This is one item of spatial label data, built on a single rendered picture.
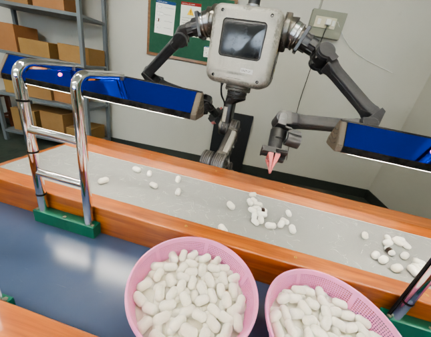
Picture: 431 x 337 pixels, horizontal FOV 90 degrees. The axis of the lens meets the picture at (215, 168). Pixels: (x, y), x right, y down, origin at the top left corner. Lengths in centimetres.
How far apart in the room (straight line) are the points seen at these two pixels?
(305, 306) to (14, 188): 86
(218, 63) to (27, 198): 94
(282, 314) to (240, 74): 97
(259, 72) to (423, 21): 223
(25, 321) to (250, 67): 109
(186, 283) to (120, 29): 280
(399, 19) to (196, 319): 296
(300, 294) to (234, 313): 17
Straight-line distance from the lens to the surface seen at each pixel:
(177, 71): 276
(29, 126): 71
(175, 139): 289
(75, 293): 63
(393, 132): 66
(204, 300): 52
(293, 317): 57
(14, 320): 52
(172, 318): 51
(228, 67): 116
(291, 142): 94
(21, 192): 88
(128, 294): 50
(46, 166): 103
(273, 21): 115
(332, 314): 62
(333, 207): 98
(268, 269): 64
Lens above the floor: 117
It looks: 24 degrees down
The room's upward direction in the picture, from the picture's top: 10 degrees clockwise
